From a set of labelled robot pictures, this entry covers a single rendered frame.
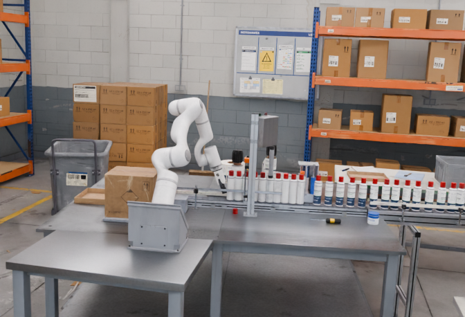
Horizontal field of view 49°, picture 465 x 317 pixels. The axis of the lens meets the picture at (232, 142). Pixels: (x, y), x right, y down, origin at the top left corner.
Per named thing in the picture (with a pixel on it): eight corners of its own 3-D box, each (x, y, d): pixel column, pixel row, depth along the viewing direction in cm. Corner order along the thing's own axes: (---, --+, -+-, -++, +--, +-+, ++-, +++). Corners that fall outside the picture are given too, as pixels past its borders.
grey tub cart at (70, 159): (59, 205, 614) (58, 125, 598) (113, 205, 623) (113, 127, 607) (43, 230, 528) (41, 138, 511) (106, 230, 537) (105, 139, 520)
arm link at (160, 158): (170, 178, 282) (178, 142, 294) (142, 181, 289) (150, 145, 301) (180, 188, 291) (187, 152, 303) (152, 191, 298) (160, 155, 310)
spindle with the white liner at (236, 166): (242, 187, 384) (244, 149, 379) (241, 191, 375) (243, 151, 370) (230, 187, 385) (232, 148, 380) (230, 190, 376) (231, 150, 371)
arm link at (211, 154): (209, 168, 344) (222, 163, 346) (203, 149, 343) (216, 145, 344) (207, 166, 353) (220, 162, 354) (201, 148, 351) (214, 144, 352)
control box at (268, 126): (277, 145, 340) (279, 116, 336) (262, 147, 327) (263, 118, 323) (264, 142, 346) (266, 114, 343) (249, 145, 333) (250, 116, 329)
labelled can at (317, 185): (320, 203, 352) (322, 174, 348) (320, 205, 347) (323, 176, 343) (312, 203, 352) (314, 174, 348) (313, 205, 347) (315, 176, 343)
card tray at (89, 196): (128, 195, 371) (128, 189, 370) (117, 205, 345) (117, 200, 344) (87, 192, 372) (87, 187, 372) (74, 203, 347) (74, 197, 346)
